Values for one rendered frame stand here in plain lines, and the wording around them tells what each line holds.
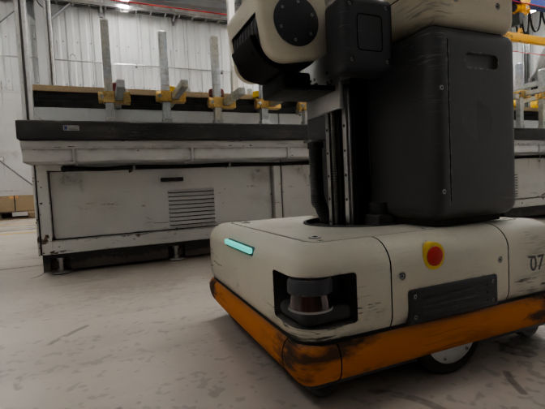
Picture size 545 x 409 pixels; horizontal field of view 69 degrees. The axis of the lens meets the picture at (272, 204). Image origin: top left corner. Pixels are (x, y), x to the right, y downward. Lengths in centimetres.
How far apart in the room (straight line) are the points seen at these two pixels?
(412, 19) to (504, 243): 49
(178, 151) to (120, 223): 50
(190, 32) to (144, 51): 116
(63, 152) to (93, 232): 45
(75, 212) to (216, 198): 72
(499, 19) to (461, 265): 53
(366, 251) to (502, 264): 33
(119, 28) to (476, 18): 905
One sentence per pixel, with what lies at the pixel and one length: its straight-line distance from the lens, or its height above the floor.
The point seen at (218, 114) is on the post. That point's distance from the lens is 202.
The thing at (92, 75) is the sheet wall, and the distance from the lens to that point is 942.
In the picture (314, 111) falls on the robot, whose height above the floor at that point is 57.
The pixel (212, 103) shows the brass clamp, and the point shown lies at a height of 80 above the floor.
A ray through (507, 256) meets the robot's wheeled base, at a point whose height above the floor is 22.
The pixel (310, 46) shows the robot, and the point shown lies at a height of 68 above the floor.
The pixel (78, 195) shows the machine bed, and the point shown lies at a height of 38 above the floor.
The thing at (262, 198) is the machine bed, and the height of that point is 31.
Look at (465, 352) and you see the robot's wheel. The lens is 92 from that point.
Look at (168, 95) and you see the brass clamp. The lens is 198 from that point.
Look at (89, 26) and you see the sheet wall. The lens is 973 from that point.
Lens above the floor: 39
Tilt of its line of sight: 3 degrees down
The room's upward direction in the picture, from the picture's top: 3 degrees counter-clockwise
